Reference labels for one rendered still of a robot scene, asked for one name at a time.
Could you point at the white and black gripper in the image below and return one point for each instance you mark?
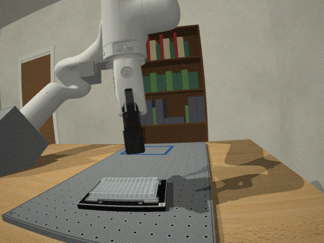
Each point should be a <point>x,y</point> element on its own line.
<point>128,79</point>

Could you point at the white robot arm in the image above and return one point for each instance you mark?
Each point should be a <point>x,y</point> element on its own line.
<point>124,26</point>

